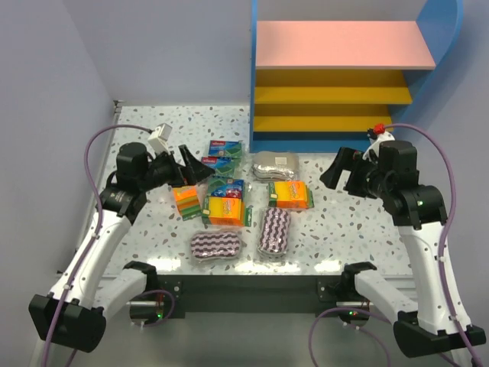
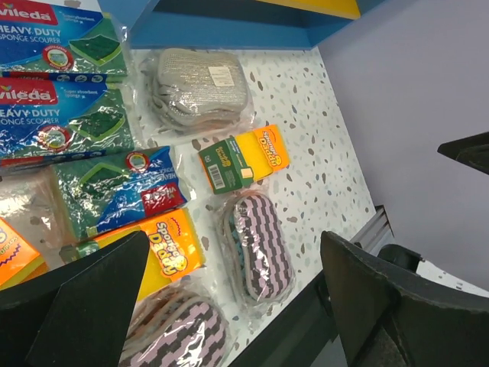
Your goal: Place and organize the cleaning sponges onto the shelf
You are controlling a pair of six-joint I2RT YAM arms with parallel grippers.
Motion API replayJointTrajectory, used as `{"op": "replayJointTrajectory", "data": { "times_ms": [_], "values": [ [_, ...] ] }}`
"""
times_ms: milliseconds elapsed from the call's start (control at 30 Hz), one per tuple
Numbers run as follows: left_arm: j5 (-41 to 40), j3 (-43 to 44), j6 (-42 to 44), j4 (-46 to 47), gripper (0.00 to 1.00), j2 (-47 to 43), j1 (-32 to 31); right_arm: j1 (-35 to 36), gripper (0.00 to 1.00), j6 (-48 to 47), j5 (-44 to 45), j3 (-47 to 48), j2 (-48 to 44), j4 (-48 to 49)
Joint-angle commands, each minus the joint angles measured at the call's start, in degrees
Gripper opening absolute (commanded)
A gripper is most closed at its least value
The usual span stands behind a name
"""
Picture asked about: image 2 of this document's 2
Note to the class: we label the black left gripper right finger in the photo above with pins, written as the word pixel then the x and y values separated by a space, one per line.
pixel 388 316

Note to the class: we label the pink striped sponge pack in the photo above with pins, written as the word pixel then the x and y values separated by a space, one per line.
pixel 252 239
pixel 176 327

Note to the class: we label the grey mesh sponge pack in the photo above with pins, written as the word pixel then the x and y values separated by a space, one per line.
pixel 196 91

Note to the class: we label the Scrub Daddy sponge small pack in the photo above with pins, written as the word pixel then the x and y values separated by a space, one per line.
pixel 239 161

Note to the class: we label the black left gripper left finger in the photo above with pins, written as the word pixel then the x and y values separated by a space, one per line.
pixel 76 315

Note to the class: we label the Vileda sponge pack middle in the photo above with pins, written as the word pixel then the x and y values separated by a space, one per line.
pixel 45 121

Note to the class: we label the aluminium rail frame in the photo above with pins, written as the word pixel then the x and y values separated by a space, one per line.
pixel 376 233

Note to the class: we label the Vileda sponge pack near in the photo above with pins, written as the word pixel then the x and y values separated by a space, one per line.
pixel 98 195

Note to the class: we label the Vileda sponge pack far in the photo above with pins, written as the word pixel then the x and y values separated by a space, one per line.
pixel 56 42

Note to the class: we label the blue shelf unit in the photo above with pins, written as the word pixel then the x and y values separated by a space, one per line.
pixel 234 25

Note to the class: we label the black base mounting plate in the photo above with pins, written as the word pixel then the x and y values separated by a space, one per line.
pixel 298 334

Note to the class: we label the vileda sponge pack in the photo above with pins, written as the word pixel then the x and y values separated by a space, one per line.
pixel 45 121
pixel 98 195
pixel 56 42

